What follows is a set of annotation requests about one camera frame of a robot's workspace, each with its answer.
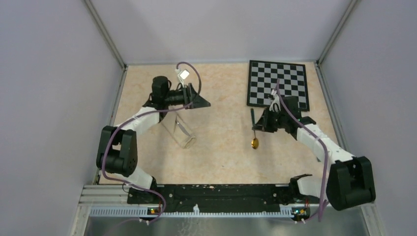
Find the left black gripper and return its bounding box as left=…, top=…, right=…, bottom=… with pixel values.
left=164, top=83, right=210, bottom=110

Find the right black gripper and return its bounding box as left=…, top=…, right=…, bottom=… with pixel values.
left=252, top=107, right=287, bottom=133

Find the gold spoon green handle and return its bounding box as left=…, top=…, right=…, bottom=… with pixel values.
left=250, top=108, right=259, bottom=149

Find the silver knife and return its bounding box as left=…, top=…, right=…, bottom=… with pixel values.
left=176, top=117, right=192, bottom=136

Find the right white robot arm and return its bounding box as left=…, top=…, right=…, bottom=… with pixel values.
left=252, top=94, right=376, bottom=211

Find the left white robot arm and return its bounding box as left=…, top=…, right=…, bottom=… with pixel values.
left=96, top=76, right=211, bottom=203

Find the black white checkerboard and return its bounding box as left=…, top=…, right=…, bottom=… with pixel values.
left=246, top=60, right=310, bottom=112

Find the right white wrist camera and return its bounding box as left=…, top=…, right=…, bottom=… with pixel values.
left=269, top=89, right=281, bottom=113

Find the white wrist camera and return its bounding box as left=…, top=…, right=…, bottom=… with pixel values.
left=175, top=68, right=190, bottom=87
left=269, top=89, right=281, bottom=113

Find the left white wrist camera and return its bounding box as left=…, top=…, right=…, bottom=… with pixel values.
left=175, top=68, right=190, bottom=87

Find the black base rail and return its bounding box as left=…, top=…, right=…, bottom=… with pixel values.
left=127, top=184, right=319, bottom=213

